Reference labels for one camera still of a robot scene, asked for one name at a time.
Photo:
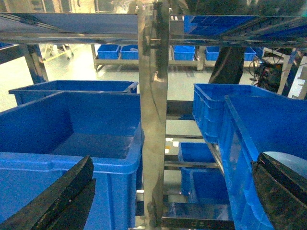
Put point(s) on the blue bin behind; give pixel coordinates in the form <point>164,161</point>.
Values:
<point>33,92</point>

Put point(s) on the steel shelf rack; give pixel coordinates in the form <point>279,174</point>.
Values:
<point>153,40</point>

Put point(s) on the blue bin left rear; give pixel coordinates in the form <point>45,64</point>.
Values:
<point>208,105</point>

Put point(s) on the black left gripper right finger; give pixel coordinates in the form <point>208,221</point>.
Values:
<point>282,193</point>

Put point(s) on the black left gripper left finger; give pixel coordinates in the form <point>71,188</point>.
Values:
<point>65,205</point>

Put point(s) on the light blue round tray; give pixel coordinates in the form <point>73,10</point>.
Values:
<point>297,164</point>

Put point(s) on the blue bin lower shelf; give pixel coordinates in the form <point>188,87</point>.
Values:
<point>203,186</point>

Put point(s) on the blue bin on shelf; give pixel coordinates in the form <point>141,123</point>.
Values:
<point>42,139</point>

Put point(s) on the blue crate right shelf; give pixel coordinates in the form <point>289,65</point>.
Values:
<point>252,125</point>

